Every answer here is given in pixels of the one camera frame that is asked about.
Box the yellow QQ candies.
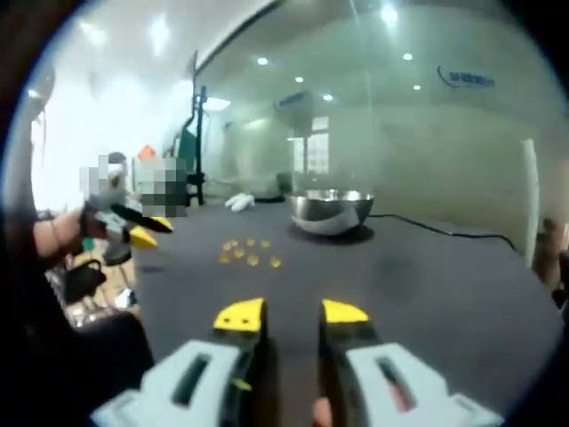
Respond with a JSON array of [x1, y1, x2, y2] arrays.
[[217, 238, 284, 270]]

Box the stainless steel bowl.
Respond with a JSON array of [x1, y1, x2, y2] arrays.
[[286, 189, 375, 237]]

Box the person's left hand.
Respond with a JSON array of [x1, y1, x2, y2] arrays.
[[33, 207, 97, 260]]

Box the person's right hand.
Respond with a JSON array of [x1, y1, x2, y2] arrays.
[[312, 397, 334, 427]]

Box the orange sign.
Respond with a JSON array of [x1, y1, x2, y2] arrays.
[[136, 143, 160, 164]]

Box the black bag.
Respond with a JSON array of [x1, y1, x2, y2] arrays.
[[64, 261, 108, 304]]

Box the person's black shirt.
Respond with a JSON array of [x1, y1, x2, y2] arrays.
[[0, 266, 155, 427]]

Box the green board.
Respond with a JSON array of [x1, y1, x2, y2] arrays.
[[171, 124, 199, 175]]

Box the black pole stand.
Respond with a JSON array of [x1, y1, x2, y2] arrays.
[[187, 51, 211, 206]]

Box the dark grey table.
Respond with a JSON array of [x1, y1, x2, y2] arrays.
[[132, 197, 565, 427]]

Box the black table cable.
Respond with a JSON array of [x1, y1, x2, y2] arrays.
[[367, 213, 521, 254]]

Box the white partition frame post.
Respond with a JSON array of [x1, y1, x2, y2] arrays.
[[521, 137, 542, 269]]

